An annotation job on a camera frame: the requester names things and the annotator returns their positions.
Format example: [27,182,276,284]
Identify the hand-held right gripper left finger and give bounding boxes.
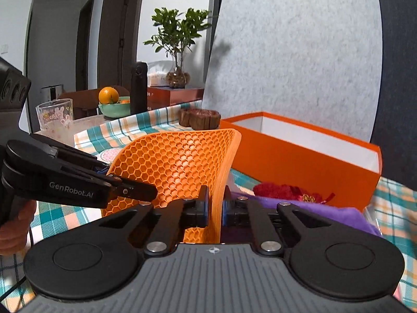
[98,185,210,255]

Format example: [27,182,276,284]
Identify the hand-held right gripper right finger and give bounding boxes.
[222,186,333,255]

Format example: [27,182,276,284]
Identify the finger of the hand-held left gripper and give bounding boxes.
[106,175,159,203]
[30,133,109,174]

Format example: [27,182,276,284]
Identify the orange honeycomb cushion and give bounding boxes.
[102,129,242,244]

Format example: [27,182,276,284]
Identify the red plush toy with ribbon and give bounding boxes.
[253,183,336,206]

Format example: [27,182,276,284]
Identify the orange cardboard box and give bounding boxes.
[220,112,382,212]

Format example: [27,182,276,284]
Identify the purple cloth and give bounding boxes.
[224,192,382,239]

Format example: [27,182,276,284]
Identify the person's left hand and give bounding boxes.
[0,200,37,257]

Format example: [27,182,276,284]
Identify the printed glass cup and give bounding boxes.
[36,99,75,148]

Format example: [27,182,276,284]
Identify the round pink patterned coaster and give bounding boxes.
[97,148,124,164]

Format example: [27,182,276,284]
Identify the green bowl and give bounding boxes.
[98,96,132,119]

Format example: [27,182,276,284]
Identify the plaid tablecloth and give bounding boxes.
[0,99,417,313]

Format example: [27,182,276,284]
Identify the orange fruit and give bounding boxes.
[99,86,120,105]

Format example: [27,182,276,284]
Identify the brown wooden coaster set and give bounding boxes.
[179,107,221,130]

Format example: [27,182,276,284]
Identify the black bottle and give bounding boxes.
[130,61,149,114]

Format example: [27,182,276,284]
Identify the red-brown box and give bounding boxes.
[146,86,205,111]

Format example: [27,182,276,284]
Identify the dark door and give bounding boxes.
[75,0,97,92]

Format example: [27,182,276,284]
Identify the green plant in glass vase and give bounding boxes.
[143,7,213,89]

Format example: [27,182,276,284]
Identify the light grey felt board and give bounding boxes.
[202,0,382,144]

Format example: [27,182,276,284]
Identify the dark grey felt board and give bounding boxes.
[370,0,417,183]

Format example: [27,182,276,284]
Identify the black cable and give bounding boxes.
[0,227,35,300]

